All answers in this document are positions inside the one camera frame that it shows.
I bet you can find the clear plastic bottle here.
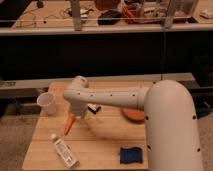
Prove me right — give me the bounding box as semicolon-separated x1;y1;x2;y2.
51;134;78;169

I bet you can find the grey metal post right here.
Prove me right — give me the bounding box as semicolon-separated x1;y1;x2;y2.
164;0;176;29

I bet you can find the orange carrot-like pepper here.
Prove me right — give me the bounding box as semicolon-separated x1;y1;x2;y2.
64;115;75;135

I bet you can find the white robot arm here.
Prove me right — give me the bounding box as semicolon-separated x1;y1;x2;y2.
63;76;204;171

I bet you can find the blue sponge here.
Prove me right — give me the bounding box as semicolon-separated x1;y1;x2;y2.
120;147;143;164

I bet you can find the orange bowl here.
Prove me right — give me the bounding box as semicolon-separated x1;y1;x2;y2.
121;108;145;122

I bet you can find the grey metal post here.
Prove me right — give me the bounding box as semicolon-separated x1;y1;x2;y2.
164;0;176;29
70;0;82;31

